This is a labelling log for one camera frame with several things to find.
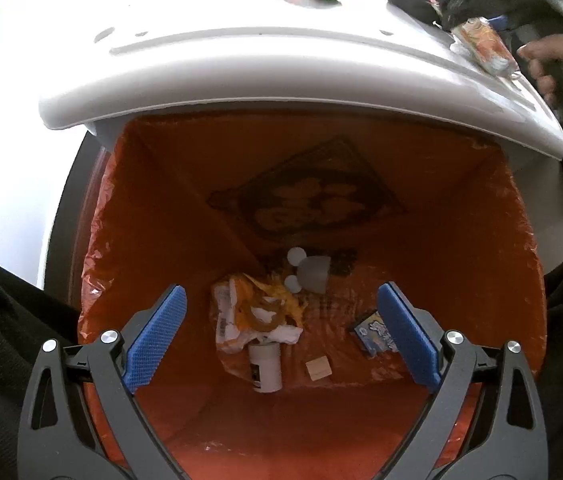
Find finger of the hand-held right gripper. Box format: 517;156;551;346
434;0;482;31
481;14;512;33

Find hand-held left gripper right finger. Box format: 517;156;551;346
377;282;548;480

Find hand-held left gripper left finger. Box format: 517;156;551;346
18;284;188;480

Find orange fruit print snack bag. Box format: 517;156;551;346
450;16;521;78

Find blue cookie packet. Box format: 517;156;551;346
349;310;399;358

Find orange and white plastic bag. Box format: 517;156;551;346
210;274;262;356

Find small beige square card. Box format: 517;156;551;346
305;357;332;380

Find white pill bottle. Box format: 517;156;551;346
248;341;283;394

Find grey cup with white balls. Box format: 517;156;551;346
297;255;332;293

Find orange trash bag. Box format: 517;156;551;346
76;110;548;480

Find person's right hand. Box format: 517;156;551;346
517;34;563;108

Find black cloth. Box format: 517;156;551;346
385;0;445;26

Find grey storage box lid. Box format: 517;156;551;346
38;0;563;161

